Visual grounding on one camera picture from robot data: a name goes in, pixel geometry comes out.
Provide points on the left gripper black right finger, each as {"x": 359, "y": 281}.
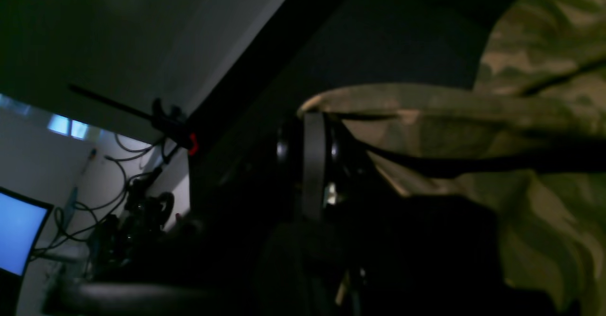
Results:
{"x": 422, "y": 255}

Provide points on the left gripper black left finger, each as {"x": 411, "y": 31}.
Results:
{"x": 261, "y": 251}

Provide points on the camouflage t-shirt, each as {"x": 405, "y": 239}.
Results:
{"x": 528, "y": 142}

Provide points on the black bar clamp red tip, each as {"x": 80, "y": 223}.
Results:
{"x": 172, "y": 125}

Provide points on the black table cloth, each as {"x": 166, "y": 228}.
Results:
{"x": 310, "y": 46}

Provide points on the blue monitor screen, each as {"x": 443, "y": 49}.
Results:
{"x": 22, "y": 220}

